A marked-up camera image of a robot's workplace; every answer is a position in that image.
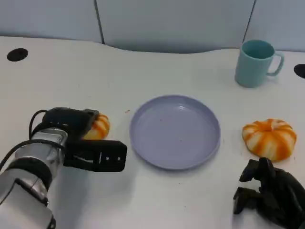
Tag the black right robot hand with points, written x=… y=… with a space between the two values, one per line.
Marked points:
x=283 y=195

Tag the orange white toy bread roll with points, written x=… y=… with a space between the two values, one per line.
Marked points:
x=269 y=140
x=101 y=126

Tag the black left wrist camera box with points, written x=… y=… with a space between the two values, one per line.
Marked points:
x=95 y=155

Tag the lilac plate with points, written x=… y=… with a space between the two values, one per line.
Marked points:
x=175 y=133

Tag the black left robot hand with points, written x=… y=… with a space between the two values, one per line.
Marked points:
x=69 y=121

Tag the pale green mug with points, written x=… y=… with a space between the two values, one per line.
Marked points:
x=252 y=69

